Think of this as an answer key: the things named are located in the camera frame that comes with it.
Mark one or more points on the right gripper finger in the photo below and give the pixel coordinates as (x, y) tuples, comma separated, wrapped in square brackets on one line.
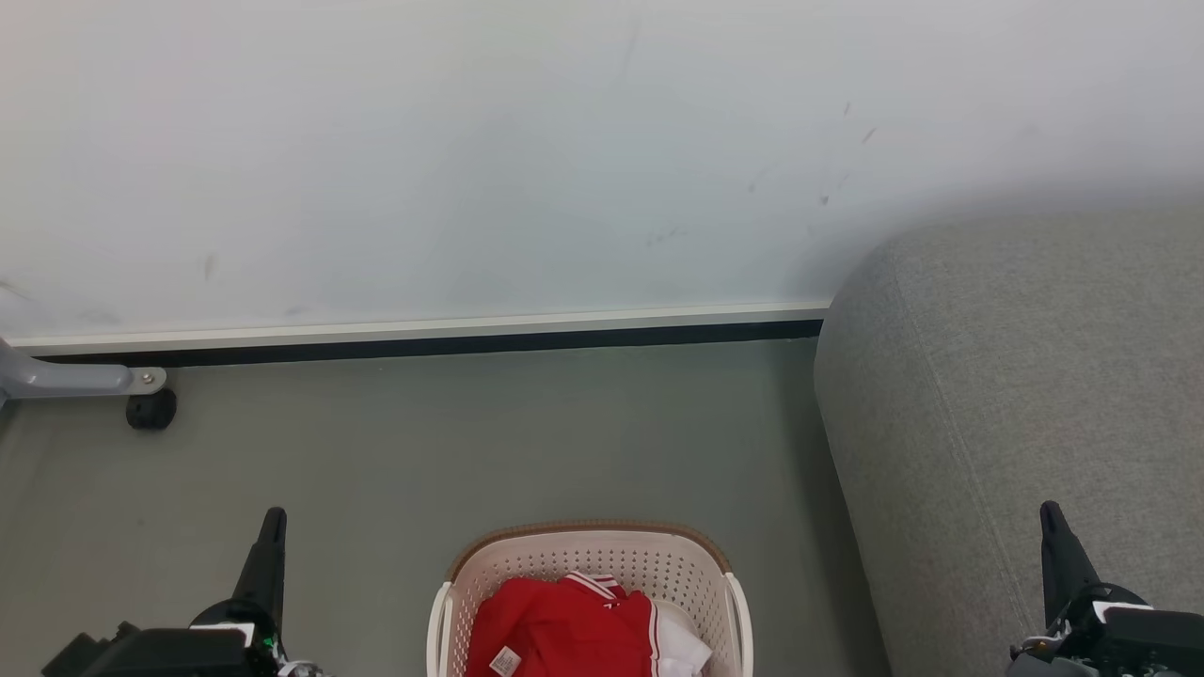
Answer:
[(1063, 564)]

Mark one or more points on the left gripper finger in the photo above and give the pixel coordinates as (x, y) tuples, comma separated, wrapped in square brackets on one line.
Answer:
[(265, 569)]

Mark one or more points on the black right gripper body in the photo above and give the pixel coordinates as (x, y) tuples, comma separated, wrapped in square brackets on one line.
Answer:
[(1129, 644)]

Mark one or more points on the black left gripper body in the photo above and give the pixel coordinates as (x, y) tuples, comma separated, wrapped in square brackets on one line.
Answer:
[(169, 653)]

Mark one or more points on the red garment with white sleeve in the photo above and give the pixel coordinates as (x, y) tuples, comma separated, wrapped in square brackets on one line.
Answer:
[(564, 630)]

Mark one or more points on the grey fabric sofa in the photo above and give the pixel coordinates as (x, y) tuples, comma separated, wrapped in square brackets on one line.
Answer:
[(988, 376)]

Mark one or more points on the black caster wheel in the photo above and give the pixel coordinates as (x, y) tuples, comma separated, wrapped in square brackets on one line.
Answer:
[(150, 411)]

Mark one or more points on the grey metal stand leg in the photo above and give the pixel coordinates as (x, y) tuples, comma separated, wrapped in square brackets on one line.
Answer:
[(66, 380)]

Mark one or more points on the white and black baseboard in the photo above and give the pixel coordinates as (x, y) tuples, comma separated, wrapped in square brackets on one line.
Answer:
[(423, 337)]

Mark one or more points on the cream perforated laundry basket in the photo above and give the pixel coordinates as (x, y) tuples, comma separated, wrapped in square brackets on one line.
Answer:
[(602, 550)]

